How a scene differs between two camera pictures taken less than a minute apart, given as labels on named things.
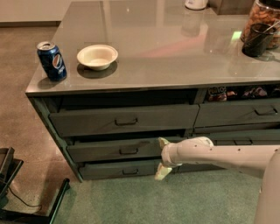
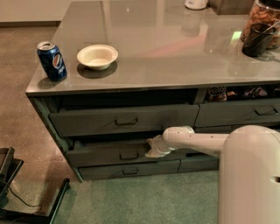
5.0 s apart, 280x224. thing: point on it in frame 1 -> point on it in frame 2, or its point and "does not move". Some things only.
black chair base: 9,169 does not move
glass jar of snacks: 264,11 does not move
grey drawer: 128,150 does not move
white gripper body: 168,154 -> 157,146
